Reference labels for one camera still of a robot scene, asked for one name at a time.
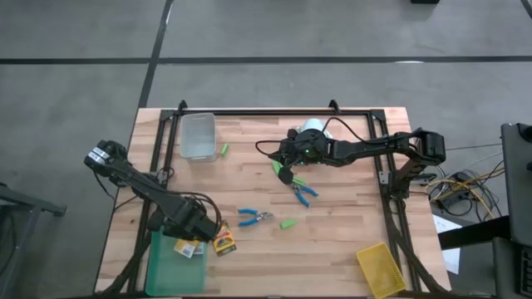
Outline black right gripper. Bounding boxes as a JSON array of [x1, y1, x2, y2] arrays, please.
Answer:
[[272, 128, 333, 186]]

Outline blue-handled metal hole punch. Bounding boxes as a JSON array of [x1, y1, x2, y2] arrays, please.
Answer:
[[290, 182, 320, 208], [237, 207, 275, 228]]

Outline white translucent plastic bin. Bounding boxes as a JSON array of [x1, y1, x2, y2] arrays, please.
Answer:
[[179, 112, 218, 162]]

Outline teal plastic cup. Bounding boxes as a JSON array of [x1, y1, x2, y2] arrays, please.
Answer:
[[144, 215, 209, 297]]

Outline grey cylindrical cup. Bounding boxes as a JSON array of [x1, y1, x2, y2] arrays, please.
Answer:
[[295, 118, 333, 142]]

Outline yellow plastic mesh basket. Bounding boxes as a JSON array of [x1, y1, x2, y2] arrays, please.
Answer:
[[356, 242, 407, 299]]

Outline grey metal stand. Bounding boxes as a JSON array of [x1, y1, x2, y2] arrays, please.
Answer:
[[0, 182, 67, 299]]

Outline white paper sheet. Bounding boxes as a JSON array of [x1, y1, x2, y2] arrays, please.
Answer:
[[431, 213, 462, 276]]

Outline black table beam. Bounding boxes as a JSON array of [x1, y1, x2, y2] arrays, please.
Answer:
[[436, 215, 512, 251]]

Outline black equipment cabinet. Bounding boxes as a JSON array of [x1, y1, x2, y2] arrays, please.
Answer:
[[500, 122, 532, 248]]

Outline black vented device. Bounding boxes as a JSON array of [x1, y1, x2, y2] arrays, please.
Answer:
[[492, 236, 532, 299]]

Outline black aluminium table frame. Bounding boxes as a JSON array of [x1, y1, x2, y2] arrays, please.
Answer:
[[96, 99, 450, 299]]

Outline yellow cable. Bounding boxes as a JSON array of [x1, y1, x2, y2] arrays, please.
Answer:
[[430, 168, 506, 219]]

